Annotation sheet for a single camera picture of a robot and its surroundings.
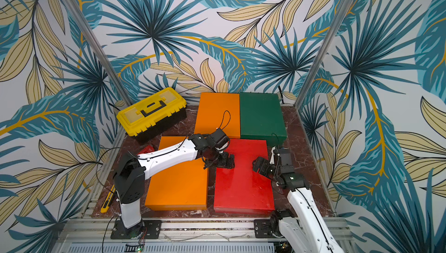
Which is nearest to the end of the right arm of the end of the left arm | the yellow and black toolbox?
the end of the left arm

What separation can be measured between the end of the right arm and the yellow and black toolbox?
533 mm

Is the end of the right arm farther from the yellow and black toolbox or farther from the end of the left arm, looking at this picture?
the yellow and black toolbox

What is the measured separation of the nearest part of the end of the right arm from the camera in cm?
59

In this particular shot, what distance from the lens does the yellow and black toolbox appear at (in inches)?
35.4
